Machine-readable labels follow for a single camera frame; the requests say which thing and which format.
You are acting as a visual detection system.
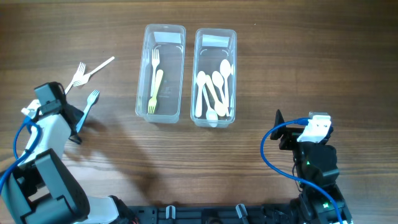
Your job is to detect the white fork long handle top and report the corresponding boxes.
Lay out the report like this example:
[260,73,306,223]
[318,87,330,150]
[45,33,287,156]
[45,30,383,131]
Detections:
[73,57,115,86]

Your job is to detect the yellow plastic spoon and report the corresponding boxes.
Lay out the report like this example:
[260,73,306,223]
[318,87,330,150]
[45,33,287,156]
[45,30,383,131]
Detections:
[206,75,226,116]

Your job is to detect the white fork thick handle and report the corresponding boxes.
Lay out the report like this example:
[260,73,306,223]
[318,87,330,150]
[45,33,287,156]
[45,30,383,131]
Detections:
[76,90,100,133]

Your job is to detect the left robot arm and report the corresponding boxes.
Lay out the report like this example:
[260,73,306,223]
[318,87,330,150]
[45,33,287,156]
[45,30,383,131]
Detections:
[1,82,139,224]

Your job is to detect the clear plastic container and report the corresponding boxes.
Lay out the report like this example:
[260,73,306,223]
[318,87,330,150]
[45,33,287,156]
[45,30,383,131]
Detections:
[136,24,186,123]
[191,28,237,128]

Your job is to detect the left clear plastic container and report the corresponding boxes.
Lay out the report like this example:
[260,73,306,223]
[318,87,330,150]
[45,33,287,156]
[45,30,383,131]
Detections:
[136,24,186,123]

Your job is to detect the white spoon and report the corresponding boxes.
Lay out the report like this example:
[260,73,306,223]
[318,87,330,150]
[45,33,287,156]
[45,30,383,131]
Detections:
[212,71,229,116]
[220,59,231,107]
[202,86,218,128]

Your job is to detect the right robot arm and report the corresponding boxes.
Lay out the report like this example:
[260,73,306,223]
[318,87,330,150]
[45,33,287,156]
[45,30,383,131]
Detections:
[264,111,353,223]

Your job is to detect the blue cable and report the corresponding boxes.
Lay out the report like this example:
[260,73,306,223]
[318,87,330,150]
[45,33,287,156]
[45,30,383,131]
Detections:
[0,116,43,194]
[260,117,345,224]

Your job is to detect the right blue cable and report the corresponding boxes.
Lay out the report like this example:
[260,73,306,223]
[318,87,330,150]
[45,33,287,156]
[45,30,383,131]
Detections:
[260,117,345,224]

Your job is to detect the white spoon horizontal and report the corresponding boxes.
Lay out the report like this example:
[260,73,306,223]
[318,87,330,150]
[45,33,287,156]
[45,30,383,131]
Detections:
[195,71,206,118]

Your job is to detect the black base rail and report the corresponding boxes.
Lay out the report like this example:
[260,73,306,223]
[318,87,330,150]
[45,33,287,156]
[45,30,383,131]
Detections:
[124,203,346,224]

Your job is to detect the right clear plastic container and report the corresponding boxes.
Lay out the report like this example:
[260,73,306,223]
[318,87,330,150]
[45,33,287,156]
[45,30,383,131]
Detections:
[191,28,237,128]

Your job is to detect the yellow plastic fork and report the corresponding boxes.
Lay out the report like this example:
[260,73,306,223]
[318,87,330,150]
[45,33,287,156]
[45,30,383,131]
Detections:
[148,70,164,114]

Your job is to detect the left blue cable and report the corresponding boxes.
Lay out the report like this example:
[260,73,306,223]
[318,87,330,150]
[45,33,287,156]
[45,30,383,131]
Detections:
[0,116,43,194]

